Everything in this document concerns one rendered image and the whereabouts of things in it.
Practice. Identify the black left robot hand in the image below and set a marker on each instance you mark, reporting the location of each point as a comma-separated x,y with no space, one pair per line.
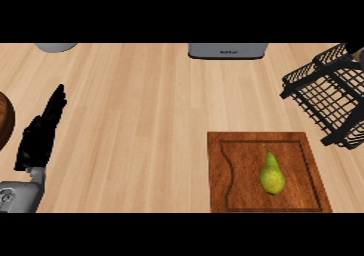
39,133

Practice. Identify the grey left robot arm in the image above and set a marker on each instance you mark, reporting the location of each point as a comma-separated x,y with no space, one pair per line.
17,196

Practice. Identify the brown wooden cutting board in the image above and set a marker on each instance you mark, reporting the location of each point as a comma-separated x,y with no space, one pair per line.
238,173

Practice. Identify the brown wooden bowl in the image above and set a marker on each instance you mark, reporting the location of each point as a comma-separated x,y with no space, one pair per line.
0,121

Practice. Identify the pale grey round container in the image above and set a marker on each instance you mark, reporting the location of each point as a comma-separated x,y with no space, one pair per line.
54,47

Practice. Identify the green pear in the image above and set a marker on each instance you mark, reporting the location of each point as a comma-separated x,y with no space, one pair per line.
272,175

